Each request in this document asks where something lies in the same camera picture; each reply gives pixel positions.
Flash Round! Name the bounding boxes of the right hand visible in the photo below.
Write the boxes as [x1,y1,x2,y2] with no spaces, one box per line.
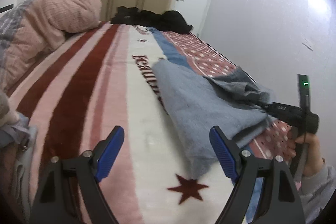
[285,127,326,177]

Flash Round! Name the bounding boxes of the pink quilted comforter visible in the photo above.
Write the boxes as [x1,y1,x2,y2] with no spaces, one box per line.
[1,0,102,92]

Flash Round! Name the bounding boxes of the light blue pants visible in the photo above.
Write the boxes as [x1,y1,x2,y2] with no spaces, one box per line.
[153,60,274,179]

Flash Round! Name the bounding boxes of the grey sleeve forearm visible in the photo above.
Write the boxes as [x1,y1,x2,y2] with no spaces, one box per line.
[298,162,335,223]

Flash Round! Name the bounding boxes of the pink patterned bed blanket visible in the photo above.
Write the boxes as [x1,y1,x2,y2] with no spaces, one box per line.
[4,21,297,224]

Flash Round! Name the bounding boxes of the black tracker camera box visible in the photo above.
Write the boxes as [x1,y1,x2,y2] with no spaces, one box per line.
[297,75,310,111]

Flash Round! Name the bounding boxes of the black clothes pile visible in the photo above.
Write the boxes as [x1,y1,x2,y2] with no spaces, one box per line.
[110,6,193,34]

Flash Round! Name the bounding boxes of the white wall switch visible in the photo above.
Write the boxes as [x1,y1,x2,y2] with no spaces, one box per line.
[302,40,313,51]

